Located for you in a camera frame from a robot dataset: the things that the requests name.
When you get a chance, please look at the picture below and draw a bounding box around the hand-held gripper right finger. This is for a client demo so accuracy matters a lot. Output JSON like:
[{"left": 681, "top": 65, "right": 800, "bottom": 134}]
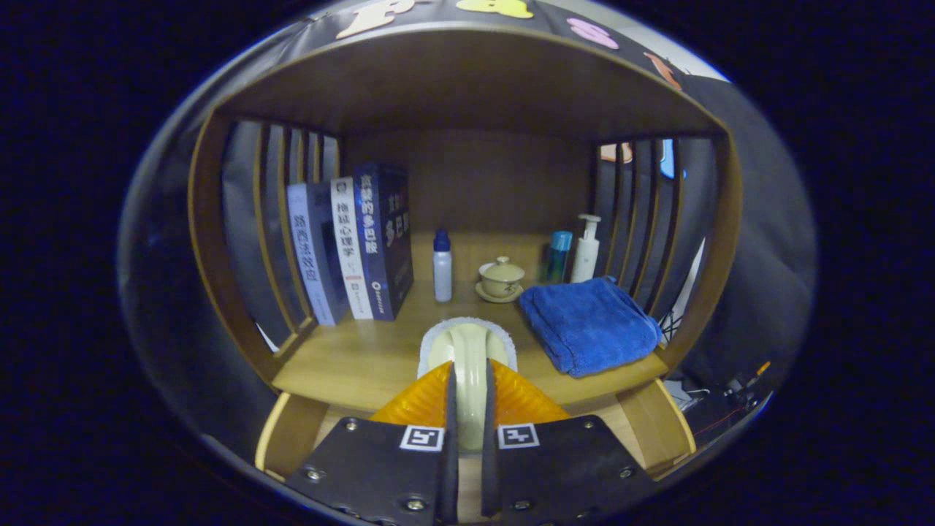
[{"left": 480, "top": 358, "right": 658, "bottom": 526}]

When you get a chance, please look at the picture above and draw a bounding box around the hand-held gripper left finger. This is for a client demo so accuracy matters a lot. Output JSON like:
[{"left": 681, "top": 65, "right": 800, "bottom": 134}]
[{"left": 285, "top": 360, "right": 459, "bottom": 526}]

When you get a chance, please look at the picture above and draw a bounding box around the cream brush with white base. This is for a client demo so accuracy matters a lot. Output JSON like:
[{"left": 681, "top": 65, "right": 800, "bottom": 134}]
[{"left": 418, "top": 316, "right": 518, "bottom": 452}]

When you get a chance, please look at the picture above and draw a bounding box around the wooden countertop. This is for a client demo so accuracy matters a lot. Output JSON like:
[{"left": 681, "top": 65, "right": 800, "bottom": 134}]
[{"left": 272, "top": 232, "right": 669, "bottom": 413}]

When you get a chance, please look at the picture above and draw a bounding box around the wooden cabinet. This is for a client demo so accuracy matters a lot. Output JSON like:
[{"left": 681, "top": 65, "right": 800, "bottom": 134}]
[{"left": 188, "top": 22, "right": 744, "bottom": 483}]

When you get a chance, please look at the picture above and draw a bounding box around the blue folded towel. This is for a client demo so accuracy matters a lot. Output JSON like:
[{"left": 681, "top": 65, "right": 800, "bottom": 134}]
[{"left": 519, "top": 276, "right": 664, "bottom": 378}]

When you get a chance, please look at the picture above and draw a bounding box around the black equipment with orange part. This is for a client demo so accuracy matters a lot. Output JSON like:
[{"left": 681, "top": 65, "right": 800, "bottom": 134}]
[{"left": 668, "top": 362, "right": 775, "bottom": 439}]

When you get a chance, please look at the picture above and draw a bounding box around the beige lidded teacup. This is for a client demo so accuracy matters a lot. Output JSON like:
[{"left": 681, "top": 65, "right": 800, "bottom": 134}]
[{"left": 475, "top": 256, "right": 526, "bottom": 304}]

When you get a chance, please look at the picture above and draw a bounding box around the white bottle with blue cap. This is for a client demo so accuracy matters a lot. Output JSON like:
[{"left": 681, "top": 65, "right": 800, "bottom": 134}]
[{"left": 433, "top": 229, "right": 453, "bottom": 303}]

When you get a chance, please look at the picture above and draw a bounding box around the teal bottle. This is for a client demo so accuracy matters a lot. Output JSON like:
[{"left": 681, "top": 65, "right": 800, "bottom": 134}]
[{"left": 546, "top": 231, "right": 574, "bottom": 285}]

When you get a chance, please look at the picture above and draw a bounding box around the white pump bottle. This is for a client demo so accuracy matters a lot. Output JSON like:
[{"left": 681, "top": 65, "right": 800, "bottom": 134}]
[{"left": 570, "top": 214, "right": 602, "bottom": 284}]

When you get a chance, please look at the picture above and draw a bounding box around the white book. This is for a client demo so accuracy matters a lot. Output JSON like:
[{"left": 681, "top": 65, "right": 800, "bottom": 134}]
[{"left": 330, "top": 176, "right": 375, "bottom": 321}]

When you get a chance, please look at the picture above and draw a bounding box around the light blue book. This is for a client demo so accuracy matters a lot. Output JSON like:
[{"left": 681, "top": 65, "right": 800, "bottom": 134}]
[{"left": 286, "top": 183, "right": 350, "bottom": 327}]

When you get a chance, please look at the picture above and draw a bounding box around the dark blue book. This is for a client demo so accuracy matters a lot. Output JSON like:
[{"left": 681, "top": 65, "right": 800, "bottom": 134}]
[{"left": 354, "top": 162, "right": 414, "bottom": 321}]

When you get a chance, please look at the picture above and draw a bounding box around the black backdrop cloth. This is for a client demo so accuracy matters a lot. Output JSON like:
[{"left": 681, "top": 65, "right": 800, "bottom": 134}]
[{"left": 117, "top": 0, "right": 817, "bottom": 439}]

